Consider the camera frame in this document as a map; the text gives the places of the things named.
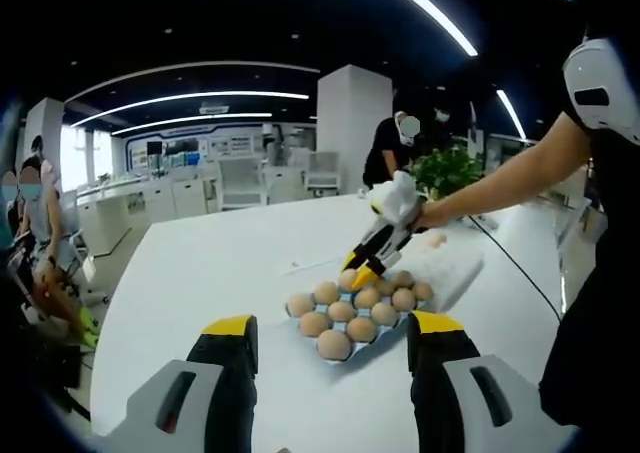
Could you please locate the blue wall display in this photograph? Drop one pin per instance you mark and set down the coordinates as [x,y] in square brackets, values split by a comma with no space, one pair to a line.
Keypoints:
[185,150]

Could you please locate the single brown egg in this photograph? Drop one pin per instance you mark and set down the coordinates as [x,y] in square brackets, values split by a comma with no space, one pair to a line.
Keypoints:
[347,280]

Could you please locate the ceiling air conditioner vent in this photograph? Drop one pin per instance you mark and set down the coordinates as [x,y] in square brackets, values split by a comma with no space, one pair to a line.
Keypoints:
[214,107]

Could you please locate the white worn device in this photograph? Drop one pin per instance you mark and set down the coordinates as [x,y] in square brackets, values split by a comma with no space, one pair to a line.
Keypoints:
[590,68]

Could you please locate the cluster of brown eggs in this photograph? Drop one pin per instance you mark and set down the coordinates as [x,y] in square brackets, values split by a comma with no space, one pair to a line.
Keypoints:
[334,344]

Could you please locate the white mesh office chair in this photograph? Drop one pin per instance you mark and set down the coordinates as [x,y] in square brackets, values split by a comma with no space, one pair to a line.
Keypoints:
[324,165]
[242,180]

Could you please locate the thin white strip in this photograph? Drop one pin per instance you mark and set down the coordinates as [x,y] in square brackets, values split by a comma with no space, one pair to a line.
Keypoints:
[315,265]

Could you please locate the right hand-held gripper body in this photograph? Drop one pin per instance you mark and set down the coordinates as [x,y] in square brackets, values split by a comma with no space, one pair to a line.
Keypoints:
[396,200]

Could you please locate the white cabinet row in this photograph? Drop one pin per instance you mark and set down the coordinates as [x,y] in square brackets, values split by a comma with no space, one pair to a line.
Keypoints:
[160,200]

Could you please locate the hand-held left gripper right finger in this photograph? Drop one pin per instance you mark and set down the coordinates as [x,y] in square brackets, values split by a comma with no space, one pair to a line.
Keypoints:
[460,408]

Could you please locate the ceiling light strip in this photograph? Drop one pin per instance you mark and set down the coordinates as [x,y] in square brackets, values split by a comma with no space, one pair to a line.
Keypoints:
[511,113]
[225,94]
[435,15]

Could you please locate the operator in black with headset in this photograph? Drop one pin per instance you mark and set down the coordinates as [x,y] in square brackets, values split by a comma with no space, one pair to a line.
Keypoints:
[600,298]

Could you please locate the person's right hand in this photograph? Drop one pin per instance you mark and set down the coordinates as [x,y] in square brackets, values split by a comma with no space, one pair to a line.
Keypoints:
[427,217]

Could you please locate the white foam tray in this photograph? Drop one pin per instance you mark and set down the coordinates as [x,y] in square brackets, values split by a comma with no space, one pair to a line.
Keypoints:
[450,273]

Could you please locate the blue egg tray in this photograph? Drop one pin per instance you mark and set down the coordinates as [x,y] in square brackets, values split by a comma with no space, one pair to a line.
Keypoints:
[365,347]

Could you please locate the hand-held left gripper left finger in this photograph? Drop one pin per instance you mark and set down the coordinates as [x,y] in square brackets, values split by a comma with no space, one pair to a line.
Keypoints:
[175,408]

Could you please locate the white table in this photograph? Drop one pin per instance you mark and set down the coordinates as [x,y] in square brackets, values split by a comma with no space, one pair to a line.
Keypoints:
[200,273]

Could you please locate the green plant in white pot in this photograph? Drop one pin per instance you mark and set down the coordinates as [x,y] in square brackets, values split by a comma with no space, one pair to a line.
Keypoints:
[450,165]

